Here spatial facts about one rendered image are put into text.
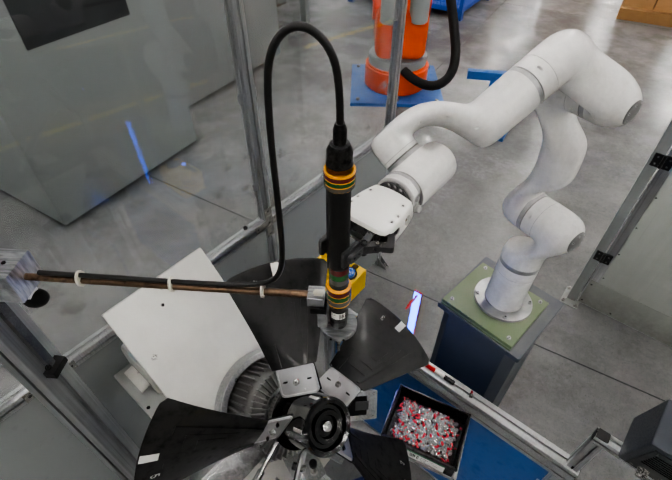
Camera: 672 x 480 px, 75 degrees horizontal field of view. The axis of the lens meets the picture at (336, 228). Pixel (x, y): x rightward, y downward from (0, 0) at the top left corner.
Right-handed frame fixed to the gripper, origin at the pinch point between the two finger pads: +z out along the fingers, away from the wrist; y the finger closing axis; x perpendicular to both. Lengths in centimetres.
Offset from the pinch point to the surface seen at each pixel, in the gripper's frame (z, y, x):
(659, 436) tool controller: -31, -58, -40
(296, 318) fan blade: 0.3, 11.2, -28.8
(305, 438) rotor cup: 14.7, -3.9, -39.8
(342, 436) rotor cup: 8.1, -8.1, -45.1
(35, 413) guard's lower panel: 50, 70, -74
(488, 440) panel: -36, -33, -95
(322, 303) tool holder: 3.0, 1.1, -12.2
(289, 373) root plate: 7.3, 7.4, -38.1
